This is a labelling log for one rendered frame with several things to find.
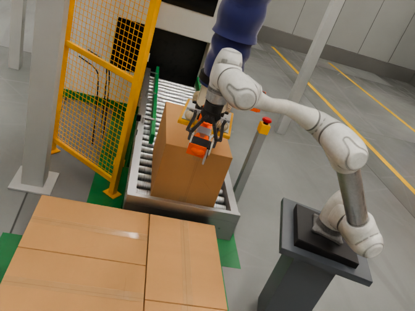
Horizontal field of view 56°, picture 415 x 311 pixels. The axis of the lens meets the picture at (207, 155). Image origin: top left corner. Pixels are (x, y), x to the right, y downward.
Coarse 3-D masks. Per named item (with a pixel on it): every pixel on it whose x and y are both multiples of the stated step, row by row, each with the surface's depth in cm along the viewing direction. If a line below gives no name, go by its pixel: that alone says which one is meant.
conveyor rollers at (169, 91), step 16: (160, 80) 418; (160, 96) 379; (176, 96) 391; (192, 96) 403; (160, 112) 349; (144, 128) 315; (144, 144) 293; (144, 160) 270; (144, 176) 255; (144, 192) 240; (224, 208) 251
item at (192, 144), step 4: (196, 136) 162; (192, 140) 158; (196, 140) 159; (200, 140) 160; (204, 140) 161; (208, 140) 163; (188, 144) 156; (192, 144) 156; (196, 144) 156; (200, 144) 157; (204, 144) 158; (188, 148) 157; (196, 148) 156; (200, 148) 156; (204, 148) 156; (188, 152) 158; (192, 152) 158; (204, 152) 157; (196, 156) 158; (200, 156) 158
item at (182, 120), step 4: (188, 100) 230; (184, 108) 218; (184, 112) 212; (180, 116) 207; (184, 116) 208; (180, 120) 203; (184, 120) 204; (188, 120) 205; (184, 124) 204; (192, 124) 204
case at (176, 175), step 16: (176, 112) 256; (160, 128) 266; (176, 128) 236; (160, 144) 244; (176, 144) 219; (224, 144) 237; (160, 160) 225; (176, 160) 223; (192, 160) 224; (208, 160) 225; (224, 160) 226; (160, 176) 227; (176, 176) 229; (192, 176) 230; (208, 176) 231; (224, 176) 232; (160, 192) 233; (176, 192) 234; (192, 192) 235; (208, 192) 237
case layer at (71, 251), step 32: (32, 224) 191; (64, 224) 197; (96, 224) 204; (128, 224) 212; (160, 224) 219; (192, 224) 228; (32, 256) 175; (64, 256) 180; (96, 256) 186; (128, 256) 192; (160, 256) 198; (192, 256) 205; (0, 288) 157; (32, 288) 161; (64, 288) 166; (96, 288) 171; (128, 288) 176; (160, 288) 181; (192, 288) 187
